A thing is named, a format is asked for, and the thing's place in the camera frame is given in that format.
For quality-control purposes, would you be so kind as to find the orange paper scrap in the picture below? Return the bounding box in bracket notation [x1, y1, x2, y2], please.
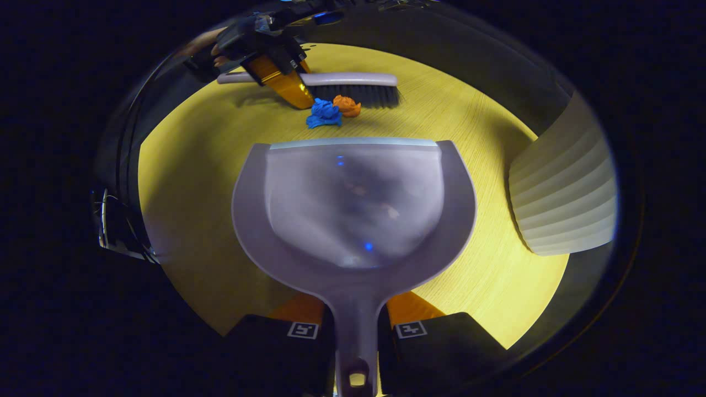
[333, 95, 362, 118]

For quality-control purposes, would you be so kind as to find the white ribbed cup garbage bin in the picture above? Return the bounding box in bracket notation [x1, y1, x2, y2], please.
[508, 90, 618, 257]

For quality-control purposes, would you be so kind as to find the dark metal frame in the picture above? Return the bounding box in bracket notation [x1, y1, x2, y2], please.
[93, 186, 161, 265]

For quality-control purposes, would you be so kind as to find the small grey dustpan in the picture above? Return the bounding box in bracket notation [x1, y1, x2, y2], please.
[231, 137, 478, 397]

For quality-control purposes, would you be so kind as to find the small grey broom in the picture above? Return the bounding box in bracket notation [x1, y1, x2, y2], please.
[217, 72, 402, 109]

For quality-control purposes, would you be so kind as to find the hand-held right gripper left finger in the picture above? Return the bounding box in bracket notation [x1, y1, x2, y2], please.
[223, 291, 337, 397]

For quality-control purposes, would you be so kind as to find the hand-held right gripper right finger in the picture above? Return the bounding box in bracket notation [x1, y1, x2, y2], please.
[378, 291, 509, 397]

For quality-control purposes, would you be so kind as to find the blue paper scrap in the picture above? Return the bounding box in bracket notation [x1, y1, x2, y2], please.
[306, 98, 343, 130]

